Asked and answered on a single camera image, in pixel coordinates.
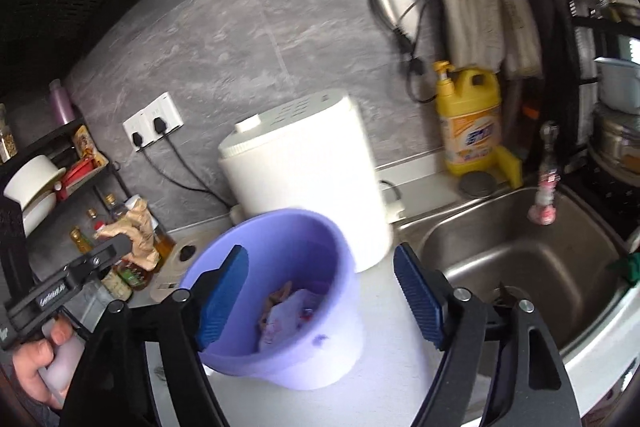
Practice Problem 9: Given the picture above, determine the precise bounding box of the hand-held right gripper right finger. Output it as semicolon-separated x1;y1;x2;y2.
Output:
393;242;571;427

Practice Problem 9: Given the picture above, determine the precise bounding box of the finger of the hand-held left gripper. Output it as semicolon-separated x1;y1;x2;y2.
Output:
92;229;138;266

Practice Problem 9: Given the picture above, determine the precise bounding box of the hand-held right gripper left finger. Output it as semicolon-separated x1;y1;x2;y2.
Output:
62;244;250;427

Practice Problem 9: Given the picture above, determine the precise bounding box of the small brown paper piece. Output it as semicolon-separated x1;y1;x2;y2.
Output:
264;281;294;309

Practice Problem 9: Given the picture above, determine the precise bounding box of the white paper wrapper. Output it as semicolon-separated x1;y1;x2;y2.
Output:
257;288;327;354

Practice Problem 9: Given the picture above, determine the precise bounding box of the purple plastic bucket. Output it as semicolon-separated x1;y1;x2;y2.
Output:
178;207;365;392

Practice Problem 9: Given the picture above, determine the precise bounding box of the person's left hand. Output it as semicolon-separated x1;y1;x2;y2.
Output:
11;318;75;409

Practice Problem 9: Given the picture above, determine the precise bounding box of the green label yellow cap bottle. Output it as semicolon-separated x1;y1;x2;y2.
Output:
99;256;156;304

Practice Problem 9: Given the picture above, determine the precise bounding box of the clear yellow cap oil bottle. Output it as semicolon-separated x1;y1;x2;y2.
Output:
104;192;127;221

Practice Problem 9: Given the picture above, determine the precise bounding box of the white top oil sprayer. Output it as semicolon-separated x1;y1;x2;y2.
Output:
125;196;177;259

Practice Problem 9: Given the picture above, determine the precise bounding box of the cream induction cooker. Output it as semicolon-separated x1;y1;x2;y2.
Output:
149;227;222;304

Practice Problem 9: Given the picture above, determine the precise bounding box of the stainless steel sink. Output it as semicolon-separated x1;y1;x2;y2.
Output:
399;183;632;359

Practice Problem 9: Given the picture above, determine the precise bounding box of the large cream bowl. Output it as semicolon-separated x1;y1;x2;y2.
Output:
3;155;67;210

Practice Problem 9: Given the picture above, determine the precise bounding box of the orange snack packet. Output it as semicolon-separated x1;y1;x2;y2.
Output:
72;126;109;171

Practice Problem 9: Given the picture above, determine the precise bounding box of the black kitchen rack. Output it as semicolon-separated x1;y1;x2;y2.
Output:
0;116;122;235

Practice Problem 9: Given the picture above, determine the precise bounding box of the grey round sink plug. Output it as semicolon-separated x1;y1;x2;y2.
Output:
459;171;497;198

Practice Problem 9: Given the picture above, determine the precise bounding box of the pink bottle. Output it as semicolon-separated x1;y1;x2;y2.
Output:
48;79;76;126

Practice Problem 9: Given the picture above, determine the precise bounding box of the glass spice jar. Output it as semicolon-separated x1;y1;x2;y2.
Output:
0;104;19;163

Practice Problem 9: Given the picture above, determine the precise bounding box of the cream air fryer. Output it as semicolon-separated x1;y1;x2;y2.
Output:
217;90;407;273

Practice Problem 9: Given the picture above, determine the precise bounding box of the yellow sponge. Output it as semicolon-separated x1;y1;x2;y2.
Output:
494;145;524;188

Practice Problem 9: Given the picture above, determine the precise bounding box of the faucet with pink filter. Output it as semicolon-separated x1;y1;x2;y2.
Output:
527;120;564;228

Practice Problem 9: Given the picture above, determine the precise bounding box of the yellow detergent bottle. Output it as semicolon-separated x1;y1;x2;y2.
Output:
432;60;503;178

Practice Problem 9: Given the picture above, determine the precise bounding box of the green cloth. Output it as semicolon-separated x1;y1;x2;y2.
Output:
606;253;640;286

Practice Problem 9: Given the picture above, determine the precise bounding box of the stainless steel pot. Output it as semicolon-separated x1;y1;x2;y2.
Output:
589;107;640;174

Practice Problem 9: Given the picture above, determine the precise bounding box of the white plastic container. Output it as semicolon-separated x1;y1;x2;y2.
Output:
594;56;640;114

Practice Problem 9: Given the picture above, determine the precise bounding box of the black dish rack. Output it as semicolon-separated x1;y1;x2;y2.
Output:
544;0;640;160

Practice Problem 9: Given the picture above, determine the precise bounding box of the black plug cable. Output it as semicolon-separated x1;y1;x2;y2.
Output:
152;116;236;208
130;131;239;210

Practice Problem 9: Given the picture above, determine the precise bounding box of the white wall outlet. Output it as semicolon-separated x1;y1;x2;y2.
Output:
123;108;152;153
144;91;184;136

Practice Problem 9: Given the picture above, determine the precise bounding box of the black hanging cable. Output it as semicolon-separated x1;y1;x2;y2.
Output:
368;0;442;104

